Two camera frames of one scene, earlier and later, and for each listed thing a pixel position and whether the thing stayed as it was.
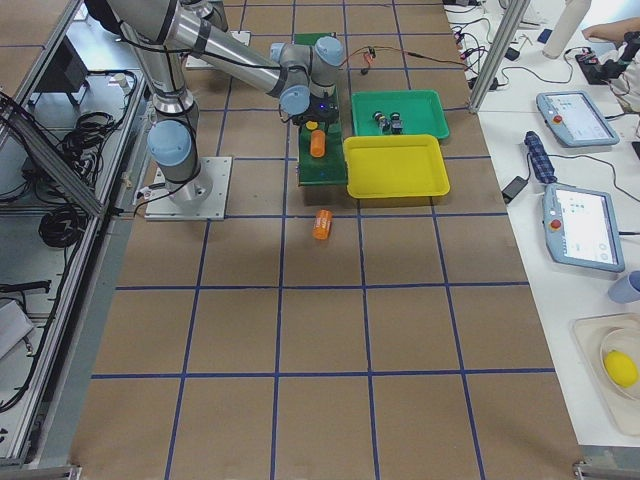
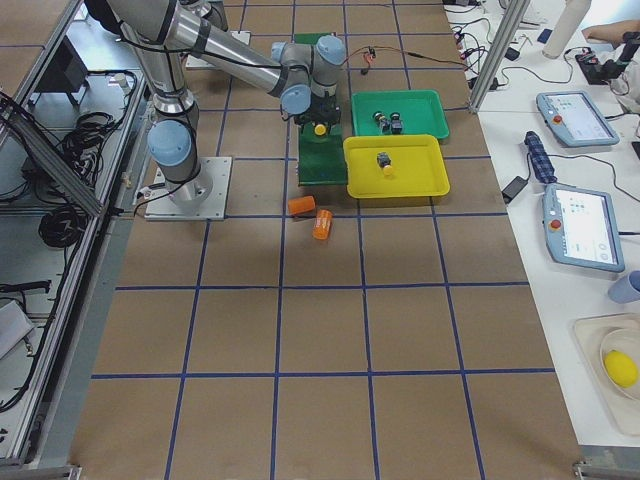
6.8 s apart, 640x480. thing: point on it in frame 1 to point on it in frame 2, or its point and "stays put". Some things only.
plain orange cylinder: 317,143 to 301,204
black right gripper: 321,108 stays put
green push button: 397,126 stays put
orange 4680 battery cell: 322,223 stays put
